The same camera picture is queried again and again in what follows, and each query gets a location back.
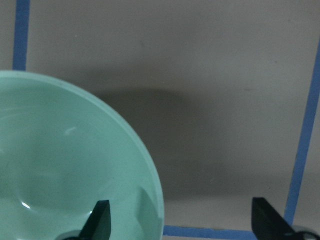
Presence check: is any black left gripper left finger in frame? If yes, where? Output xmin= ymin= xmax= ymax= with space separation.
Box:
xmin=74 ymin=200 xmax=111 ymax=240

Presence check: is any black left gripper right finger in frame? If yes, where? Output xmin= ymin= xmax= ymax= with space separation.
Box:
xmin=251 ymin=197 xmax=300 ymax=240

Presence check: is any green ceramic bowl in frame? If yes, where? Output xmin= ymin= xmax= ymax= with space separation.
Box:
xmin=0 ymin=70 xmax=164 ymax=240

